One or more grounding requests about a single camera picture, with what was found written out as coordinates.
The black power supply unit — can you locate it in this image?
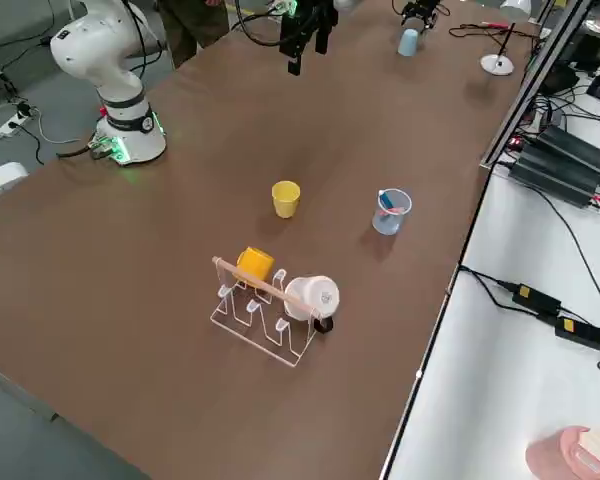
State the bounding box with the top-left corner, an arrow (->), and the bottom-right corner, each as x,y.
508,144 -> 600,210
534,124 -> 600,174

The clear mug rack wooden rod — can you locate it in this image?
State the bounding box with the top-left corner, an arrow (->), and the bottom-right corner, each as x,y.
209,255 -> 331,369

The clear blue measuring beaker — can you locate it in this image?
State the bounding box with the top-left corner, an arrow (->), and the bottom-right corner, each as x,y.
371,187 -> 413,237

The black arm base cable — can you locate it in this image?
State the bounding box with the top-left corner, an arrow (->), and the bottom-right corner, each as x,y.
55,142 -> 104,160

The black lamp cable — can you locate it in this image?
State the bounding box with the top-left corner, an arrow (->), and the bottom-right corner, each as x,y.
448,22 -> 539,41

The person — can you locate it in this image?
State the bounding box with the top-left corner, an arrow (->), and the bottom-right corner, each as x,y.
154,0 -> 231,70

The yellow plastic cup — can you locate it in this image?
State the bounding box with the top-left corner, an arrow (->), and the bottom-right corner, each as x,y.
271,180 -> 302,220

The aluminium frame post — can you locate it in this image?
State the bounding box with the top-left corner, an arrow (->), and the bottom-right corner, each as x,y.
478,0 -> 597,170

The white mug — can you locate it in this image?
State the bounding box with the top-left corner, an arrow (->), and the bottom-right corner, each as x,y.
283,274 -> 341,321

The blue plastic cup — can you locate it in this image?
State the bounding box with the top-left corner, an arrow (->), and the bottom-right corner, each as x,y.
397,28 -> 421,58

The white power strip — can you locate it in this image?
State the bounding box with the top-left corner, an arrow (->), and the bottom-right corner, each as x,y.
0,110 -> 35,139

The black adapter yellow label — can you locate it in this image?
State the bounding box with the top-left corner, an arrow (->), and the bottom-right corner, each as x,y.
553,314 -> 600,351
511,283 -> 564,316

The white box yellow label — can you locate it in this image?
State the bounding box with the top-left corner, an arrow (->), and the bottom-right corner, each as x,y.
0,161 -> 30,206

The pink round object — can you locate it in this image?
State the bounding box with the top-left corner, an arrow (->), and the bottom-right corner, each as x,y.
524,424 -> 600,480

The white desk lamp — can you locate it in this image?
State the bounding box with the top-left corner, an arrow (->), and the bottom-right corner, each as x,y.
480,0 -> 532,77

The orange mug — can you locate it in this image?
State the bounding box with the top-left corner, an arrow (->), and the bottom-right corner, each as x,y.
236,246 -> 275,289

